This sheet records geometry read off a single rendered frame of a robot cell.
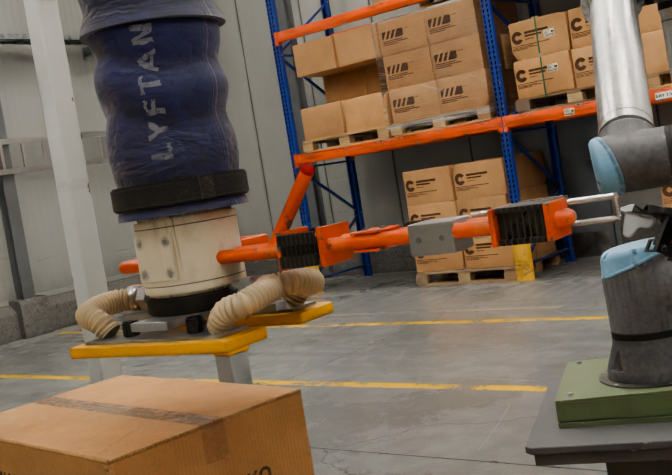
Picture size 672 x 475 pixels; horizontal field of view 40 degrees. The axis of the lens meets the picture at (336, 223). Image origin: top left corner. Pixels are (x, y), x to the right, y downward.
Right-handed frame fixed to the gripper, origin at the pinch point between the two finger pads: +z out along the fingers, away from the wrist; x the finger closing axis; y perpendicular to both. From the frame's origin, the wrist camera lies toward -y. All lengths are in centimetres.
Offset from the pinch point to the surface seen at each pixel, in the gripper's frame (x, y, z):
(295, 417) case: -47, 57, 4
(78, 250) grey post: -154, 63, 299
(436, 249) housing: -41, 22, -38
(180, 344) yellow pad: -70, 49, -22
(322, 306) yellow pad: -51, 36, -7
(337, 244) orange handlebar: -54, 26, -28
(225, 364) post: -63, 60, 64
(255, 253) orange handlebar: -64, 32, -19
